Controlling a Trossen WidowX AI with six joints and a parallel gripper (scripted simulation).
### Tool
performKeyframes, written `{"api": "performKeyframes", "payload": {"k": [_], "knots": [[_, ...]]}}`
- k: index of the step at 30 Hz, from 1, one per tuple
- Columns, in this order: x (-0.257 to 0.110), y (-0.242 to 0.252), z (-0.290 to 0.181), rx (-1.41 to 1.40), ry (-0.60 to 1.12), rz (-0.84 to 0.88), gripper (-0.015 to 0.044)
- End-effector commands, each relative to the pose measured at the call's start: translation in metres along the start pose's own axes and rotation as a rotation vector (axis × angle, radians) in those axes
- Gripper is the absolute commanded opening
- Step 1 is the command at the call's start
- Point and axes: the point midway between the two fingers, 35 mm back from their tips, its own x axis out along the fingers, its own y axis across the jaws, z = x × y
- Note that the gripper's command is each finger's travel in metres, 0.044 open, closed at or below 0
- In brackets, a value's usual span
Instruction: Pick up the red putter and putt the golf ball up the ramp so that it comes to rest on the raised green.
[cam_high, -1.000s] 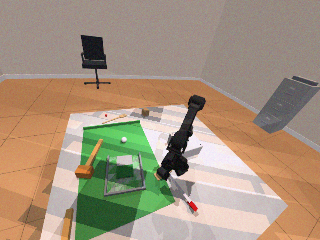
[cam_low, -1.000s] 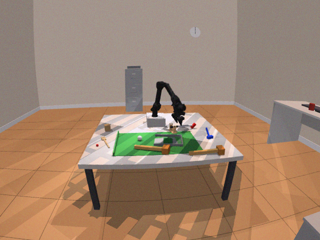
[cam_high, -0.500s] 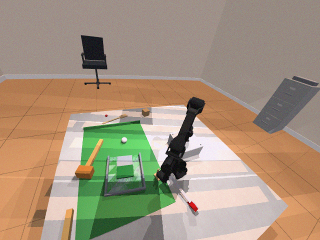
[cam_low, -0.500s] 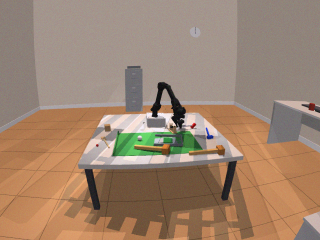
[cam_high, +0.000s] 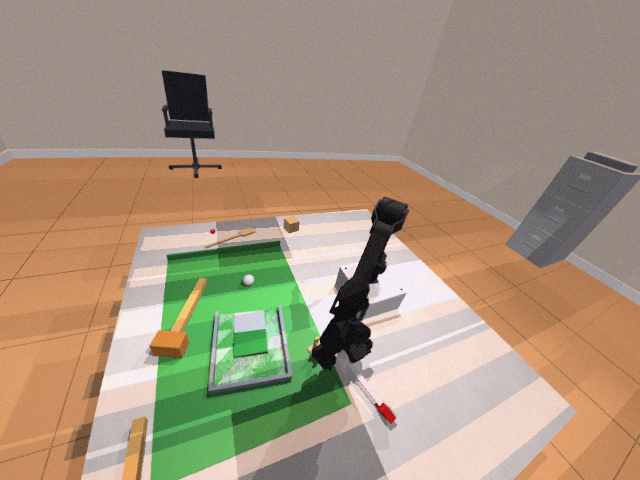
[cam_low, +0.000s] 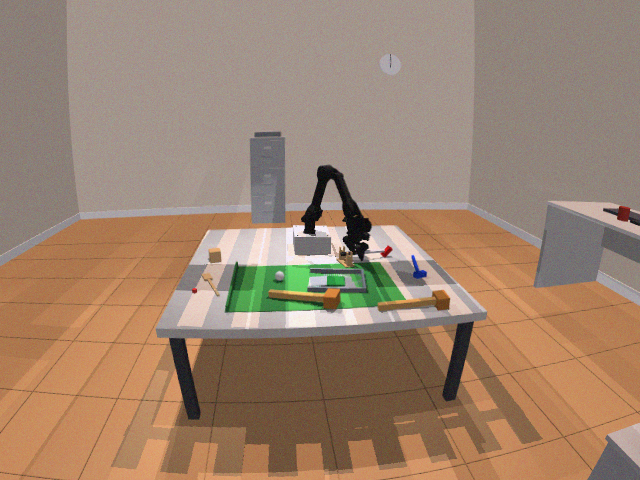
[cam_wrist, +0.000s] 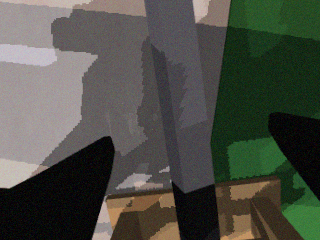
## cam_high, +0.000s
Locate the green flat mat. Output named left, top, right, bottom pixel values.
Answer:
left=150, top=246, right=351, bottom=480

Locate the brown cube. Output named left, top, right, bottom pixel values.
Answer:
left=283, top=216, right=300, bottom=233

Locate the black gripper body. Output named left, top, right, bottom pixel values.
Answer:
left=312, top=320, right=371, bottom=370

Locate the dark grey rod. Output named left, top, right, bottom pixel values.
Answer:
left=339, top=351, right=397, bottom=424

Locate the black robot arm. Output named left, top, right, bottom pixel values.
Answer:
left=320, top=196, right=409, bottom=363

